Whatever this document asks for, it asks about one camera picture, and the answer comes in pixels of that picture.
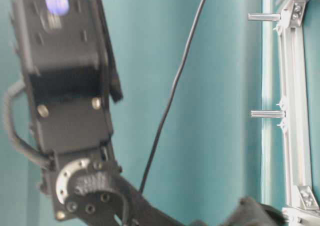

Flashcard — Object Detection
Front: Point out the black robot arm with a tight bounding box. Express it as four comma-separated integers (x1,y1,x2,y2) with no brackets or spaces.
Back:
4,0,179,226

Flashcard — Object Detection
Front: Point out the middle metal pin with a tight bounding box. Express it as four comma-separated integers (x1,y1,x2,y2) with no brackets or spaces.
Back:
250,110,286,119

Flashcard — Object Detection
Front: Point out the metal pin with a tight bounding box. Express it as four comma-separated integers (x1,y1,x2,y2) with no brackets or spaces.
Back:
250,110,286,119
247,13,281,21

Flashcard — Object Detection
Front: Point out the top metal pin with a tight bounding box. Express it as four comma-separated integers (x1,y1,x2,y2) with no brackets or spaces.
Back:
247,13,281,21

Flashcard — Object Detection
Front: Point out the thin black cable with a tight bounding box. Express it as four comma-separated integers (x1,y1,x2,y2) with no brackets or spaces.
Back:
138,0,212,194

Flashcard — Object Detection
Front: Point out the upper corner bracket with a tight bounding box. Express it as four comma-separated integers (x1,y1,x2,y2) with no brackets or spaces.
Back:
280,0,306,28

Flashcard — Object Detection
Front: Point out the corner bracket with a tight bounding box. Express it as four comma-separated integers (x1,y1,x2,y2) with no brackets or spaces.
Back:
280,0,306,28
296,186,320,211

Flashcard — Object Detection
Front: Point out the aluminium extrusion frame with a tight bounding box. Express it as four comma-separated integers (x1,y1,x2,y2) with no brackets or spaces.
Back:
261,0,320,226

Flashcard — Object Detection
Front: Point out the lower corner bracket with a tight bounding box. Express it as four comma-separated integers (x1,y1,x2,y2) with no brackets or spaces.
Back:
296,186,320,211

